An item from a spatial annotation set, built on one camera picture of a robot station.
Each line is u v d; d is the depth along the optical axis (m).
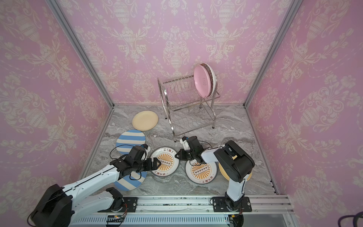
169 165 0.88
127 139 1.03
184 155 0.83
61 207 0.40
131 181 0.81
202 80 0.85
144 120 1.09
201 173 0.83
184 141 0.87
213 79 0.75
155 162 0.76
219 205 0.73
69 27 0.77
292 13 0.70
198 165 0.87
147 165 0.75
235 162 0.49
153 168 0.75
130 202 0.75
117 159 0.63
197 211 0.73
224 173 0.52
